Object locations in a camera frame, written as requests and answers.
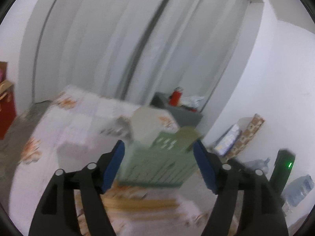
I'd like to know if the white curtain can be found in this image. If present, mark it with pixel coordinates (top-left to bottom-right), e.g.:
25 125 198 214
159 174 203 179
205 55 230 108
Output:
18 0 264 109

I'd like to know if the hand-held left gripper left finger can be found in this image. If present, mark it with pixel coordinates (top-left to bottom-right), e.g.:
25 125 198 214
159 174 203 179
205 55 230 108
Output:
28 140 126 236

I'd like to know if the red gift bag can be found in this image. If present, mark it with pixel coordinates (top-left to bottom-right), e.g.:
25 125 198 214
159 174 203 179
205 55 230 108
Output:
0 80 18 140

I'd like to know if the crumpled white plastic bag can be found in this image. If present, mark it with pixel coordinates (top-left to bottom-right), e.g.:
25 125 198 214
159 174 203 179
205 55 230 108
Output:
182 95 206 109

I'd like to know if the red bottle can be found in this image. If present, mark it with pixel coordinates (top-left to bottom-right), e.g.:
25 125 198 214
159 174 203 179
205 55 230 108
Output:
169 87 184 107

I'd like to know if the green star-holed utensil holder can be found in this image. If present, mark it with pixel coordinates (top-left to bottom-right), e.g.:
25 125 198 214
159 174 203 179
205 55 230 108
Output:
116 130 201 190

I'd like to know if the white rice paddle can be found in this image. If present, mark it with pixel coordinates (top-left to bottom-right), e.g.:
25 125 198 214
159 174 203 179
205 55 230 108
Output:
130 107 173 150

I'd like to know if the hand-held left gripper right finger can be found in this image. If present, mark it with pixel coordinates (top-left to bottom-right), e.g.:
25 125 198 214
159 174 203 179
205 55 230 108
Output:
193 140 289 236

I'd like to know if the blue printed packet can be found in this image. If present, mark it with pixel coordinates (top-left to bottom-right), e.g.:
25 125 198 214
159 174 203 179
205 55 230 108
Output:
213 123 242 156

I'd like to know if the blue water jug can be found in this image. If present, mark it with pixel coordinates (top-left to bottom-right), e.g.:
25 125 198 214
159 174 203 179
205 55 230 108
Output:
282 174 315 207

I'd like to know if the patterned cardboard box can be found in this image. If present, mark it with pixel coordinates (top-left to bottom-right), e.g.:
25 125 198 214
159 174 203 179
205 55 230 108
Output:
225 113 266 160

